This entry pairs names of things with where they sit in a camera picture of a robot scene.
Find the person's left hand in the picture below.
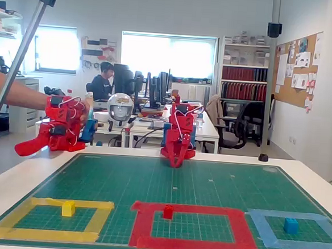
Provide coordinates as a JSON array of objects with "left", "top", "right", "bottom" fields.
[{"left": 79, "top": 100, "right": 94, "bottom": 125}]

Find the white bookshelf with binders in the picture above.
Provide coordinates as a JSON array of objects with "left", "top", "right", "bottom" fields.
[{"left": 217, "top": 34, "right": 272, "bottom": 109}]

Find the black computer monitor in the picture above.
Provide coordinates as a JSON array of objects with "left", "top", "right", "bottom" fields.
[
  {"left": 111, "top": 63, "right": 136, "bottom": 99},
  {"left": 131, "top": 70, "right": 146, "bottom": 114},
  {"left": 144, "top": 67, "right": 173, "bottom": 110}
]

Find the vertical grey pole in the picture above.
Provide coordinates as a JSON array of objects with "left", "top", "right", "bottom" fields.
[{"left": 263, "top": 0, "right": 282, "bottom": 147}]

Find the white servo cable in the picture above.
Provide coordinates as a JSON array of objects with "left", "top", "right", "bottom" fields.
[{"left": 170, "top": 103, "right": 206, "bottom": 143}]

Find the yellow tape square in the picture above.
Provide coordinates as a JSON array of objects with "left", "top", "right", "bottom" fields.
[{"left": 0, "top": 194, "right": 115, "bottom": 249}]

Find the yellow cube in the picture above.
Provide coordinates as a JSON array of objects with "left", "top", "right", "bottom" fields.
[{"left": 61, "top": 201, "right": 77, "bottom": 218}]

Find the person's left forearm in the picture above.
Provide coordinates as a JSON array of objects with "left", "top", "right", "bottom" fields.
[{"left": 0, "top": 68, "right": 51, "bottom": 111}]

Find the red tape square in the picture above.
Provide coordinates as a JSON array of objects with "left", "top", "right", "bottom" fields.
[{"left": 127, "top": 200, "right": 271, "bottom": 249}]

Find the red leader arm with handle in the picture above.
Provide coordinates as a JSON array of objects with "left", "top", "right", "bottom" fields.
[{"left": 14, "top": 92, "right": 90, "bottom": 161}]

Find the green cutting mat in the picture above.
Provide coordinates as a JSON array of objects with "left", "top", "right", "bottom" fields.
[{"left": 0, "top": 146, "right": 332, "bottom": 249}]

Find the blue tape square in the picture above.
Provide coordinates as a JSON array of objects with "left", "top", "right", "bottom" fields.
[{"left": 242, "top": 207, "right": 332, "bottom": 249}]

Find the beige jacket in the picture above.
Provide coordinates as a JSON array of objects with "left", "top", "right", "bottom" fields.
[{"left": 205, "top": 94, "right": 229, "bottom": 128}]

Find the wall tool rack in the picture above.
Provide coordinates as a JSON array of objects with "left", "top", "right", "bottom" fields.
[{"left": 79, "top": 36, "right": 118, "bottom": 70}]

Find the colourful drink bottle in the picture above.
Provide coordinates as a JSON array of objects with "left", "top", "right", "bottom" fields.
[{"left": 83, "top": 92, "right": 97, "bottom": 123}]

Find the white wall shelf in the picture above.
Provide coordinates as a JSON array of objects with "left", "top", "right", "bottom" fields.
[{"left": 0, "top": 1, "right": 24, "bottom": 40}]

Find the wide bright window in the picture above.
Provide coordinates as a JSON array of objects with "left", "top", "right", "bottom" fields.
[{"left": 119, "top": 30, "right": 219, "bottom": 85}]

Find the small bright window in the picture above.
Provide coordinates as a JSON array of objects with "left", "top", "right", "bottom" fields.
[{"left": 32, "top": 25, "right": 80, "bottom": 76}]

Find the red cube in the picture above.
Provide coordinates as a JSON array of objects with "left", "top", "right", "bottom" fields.
[{"left": 162, "top": 204, "right": 175, "bottom": 220}]

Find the slanted metal pole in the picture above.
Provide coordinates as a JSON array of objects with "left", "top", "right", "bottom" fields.
[{"left": 0, "top": 0, "right": 58, "bottom": 154}]

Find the blue cube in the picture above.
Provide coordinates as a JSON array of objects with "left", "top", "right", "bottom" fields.
[{"left": 283, "top": 217, "right": 300, "bottom": 235}]

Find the seated person in dark sweater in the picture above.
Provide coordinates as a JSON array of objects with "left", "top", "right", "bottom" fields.
[{"left": 90, "top": 61, "right": 116, "bottom": 102}]

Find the cork notice board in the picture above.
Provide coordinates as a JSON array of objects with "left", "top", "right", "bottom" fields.
[{"left": 271, "top": 28, "right": 325, "bottom": 115}]

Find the black office chair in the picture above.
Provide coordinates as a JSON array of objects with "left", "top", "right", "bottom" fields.
[
  {"left": 214, "top": 101, "right": 252, "bottom": 156},
  {"left": 246, "top": 101, "right": 267, "bottom": 148}
]

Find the white helmet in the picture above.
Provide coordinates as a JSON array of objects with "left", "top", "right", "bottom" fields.
[{"left": 106, "top": 92, "right": 135, "bottom": 128}]

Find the white drawer cabinet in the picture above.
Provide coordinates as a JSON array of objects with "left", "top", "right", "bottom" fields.
[{"left": 5, "top": 75, "right": 43, "bottom": 135}]

